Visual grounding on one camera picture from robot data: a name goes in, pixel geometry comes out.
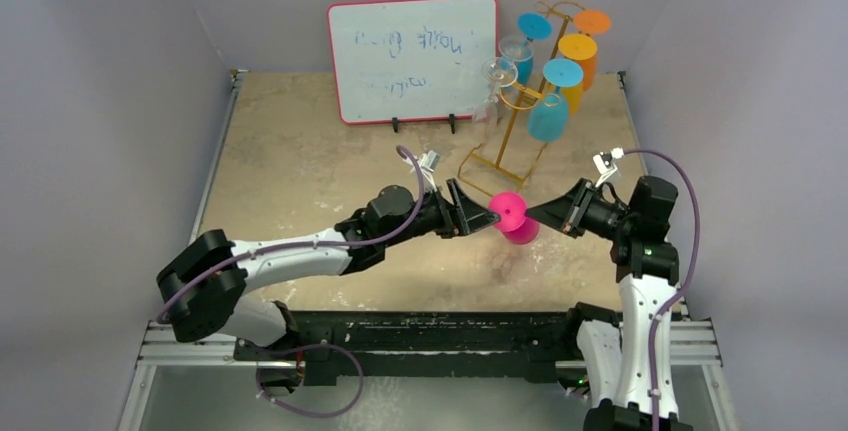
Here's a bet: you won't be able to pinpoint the gold wire wine glass rack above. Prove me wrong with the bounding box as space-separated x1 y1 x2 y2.
456 0 596 196

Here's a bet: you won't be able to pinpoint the pink wine glass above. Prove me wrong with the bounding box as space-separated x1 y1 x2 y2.
488 192 540 245

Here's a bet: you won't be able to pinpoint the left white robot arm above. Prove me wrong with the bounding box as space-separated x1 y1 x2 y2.
156 179 500 360

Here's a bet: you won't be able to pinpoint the orange wine glass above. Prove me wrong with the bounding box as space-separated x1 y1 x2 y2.
574 9 612 91

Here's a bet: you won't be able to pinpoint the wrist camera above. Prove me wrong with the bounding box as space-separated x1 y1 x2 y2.
417 150 441 175
592 147 625 188

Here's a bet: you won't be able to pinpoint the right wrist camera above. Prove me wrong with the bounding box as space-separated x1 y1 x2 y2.
592 147 625 188

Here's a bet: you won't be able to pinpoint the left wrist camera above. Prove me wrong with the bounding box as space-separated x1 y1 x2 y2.
417 150 441 175

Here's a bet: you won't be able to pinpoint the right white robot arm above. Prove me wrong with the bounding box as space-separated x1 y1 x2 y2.
525 176 690 430

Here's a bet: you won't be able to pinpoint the rear clear wine glass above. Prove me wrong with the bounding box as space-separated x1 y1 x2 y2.
498 35 535 86

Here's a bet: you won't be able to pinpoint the clear wine glass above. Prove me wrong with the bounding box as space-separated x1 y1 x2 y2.
472 57 518 142
498 35 535 86

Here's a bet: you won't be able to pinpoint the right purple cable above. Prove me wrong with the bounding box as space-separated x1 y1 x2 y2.
569 148 702 431

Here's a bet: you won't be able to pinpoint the red framed whiteboard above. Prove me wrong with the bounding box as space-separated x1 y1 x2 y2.
327 0 498 125

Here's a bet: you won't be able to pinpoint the front clear wine glass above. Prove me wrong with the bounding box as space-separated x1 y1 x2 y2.
472 57 518 142

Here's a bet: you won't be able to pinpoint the rear blue wine glass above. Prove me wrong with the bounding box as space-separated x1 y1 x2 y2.
514 13 552 85

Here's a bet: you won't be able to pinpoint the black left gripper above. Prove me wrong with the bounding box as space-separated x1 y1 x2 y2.
382 178 498 249

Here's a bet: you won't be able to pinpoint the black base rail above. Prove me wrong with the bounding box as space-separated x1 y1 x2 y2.
234 311 588 387

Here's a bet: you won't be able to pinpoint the yellow wine glass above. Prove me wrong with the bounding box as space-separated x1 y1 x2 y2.
558 33 598 114

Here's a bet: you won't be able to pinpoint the light blue wine glass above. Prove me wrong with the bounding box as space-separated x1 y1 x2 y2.
527 58 584 143

